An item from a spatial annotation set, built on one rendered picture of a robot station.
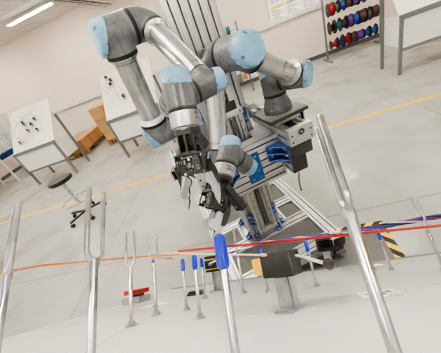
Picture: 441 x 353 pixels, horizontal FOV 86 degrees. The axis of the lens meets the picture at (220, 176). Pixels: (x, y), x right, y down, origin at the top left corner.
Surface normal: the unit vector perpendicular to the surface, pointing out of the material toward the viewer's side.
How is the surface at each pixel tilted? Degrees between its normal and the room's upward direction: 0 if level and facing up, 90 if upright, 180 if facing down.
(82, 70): 90
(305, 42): 90
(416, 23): 90
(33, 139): 50
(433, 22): 90
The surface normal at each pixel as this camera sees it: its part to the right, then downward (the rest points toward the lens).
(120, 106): -0.26, -0.09
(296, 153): 0.29, 0.43
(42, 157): -0.04, 0.55
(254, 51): 0.62, 0.15
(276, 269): -0.60, -0.19
